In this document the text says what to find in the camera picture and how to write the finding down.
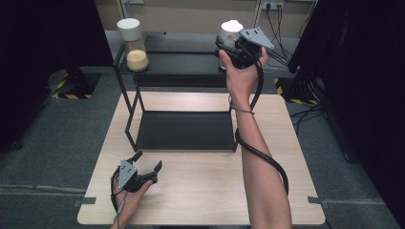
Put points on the jar with white spout lid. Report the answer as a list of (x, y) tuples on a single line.
[(230, 30)]

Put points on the person's left hand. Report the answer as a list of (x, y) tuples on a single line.
[(127, 203)]

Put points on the person's right hand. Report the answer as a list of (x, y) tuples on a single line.
[(243, 82)]

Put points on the white wall socket strip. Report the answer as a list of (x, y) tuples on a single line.
[(273, 4)]

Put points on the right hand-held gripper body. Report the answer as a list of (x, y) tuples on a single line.
[(251, 41)]

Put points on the dark curtain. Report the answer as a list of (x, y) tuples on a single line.
[(44, 63), (366, 79)]

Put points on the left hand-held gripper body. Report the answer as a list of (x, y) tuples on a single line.
[(128, 175)]

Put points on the black stand base striped tape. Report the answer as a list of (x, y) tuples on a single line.
[(294, 92), (81, 84)]

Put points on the jar with yellow powder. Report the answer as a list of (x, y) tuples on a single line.
[(137, 57)]

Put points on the black two-tier metal rack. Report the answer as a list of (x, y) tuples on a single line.
[(184, 130)]

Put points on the grey floor tape strip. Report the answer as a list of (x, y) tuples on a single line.
[(316, 201), (86, 201)]

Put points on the white desk frame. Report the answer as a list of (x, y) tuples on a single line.
[(191, 19)]

